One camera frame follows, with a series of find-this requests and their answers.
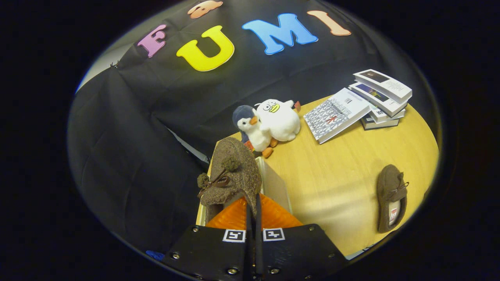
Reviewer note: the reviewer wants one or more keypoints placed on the white book with dark picture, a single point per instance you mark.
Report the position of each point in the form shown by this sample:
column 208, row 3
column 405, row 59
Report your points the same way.
column 384, row 84

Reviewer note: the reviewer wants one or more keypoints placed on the white duck plush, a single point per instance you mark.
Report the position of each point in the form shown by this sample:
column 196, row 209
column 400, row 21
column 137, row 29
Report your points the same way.
column 281, row 123

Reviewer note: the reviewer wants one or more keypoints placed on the black backdrop cloth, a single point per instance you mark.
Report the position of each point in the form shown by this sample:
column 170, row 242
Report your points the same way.
column 136, row 136

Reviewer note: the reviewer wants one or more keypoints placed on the grey white penguin plush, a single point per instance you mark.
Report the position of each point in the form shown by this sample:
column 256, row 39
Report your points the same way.
column 256, row 132

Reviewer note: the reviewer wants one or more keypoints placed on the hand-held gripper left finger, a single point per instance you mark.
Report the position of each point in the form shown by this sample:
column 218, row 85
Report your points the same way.
column 211, row 253

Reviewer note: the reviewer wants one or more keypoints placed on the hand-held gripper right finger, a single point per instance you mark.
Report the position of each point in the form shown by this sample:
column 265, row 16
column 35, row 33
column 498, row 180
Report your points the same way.
column 300, row 253

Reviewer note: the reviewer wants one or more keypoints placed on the patterned cover book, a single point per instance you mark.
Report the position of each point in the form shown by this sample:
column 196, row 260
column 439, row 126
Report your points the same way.
column 336, row 115

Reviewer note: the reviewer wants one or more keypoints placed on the brown fuzzy slipper shoe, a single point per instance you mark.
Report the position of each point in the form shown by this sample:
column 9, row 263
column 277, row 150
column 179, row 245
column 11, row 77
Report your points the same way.
column 238, row 171
column 386, row 183

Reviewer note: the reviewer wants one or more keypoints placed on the white paperback book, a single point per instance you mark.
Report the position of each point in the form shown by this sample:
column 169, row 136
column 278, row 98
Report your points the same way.
column 384, row 116

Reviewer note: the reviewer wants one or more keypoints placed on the beige fabric storage box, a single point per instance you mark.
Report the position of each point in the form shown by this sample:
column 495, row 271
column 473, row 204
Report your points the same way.
column 275, row 189

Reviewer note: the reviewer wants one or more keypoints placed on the white book with blue picture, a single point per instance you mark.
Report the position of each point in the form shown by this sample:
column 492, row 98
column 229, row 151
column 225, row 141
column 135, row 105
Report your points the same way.
column 375, row 95

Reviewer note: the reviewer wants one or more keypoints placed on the dark cover book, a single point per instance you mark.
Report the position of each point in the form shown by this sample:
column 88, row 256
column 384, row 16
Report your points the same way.
column 379, row 125

